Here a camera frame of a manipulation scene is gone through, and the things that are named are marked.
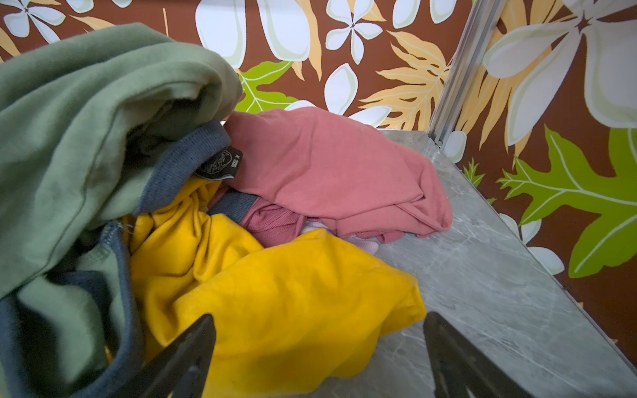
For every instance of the yellow cloth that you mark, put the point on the yellow cloth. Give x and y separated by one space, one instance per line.
287 317

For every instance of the green cloth with grey trim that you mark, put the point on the green cloth with grey trim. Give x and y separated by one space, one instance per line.
94 128

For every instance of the pink cloth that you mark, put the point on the pink cloth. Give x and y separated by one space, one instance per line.
311 165

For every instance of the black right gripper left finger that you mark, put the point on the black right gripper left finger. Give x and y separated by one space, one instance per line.
181 369

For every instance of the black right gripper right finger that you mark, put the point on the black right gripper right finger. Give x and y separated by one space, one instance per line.
459 369

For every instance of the aluminium frame post right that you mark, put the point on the aluminium frame post right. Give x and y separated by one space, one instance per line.
473 44

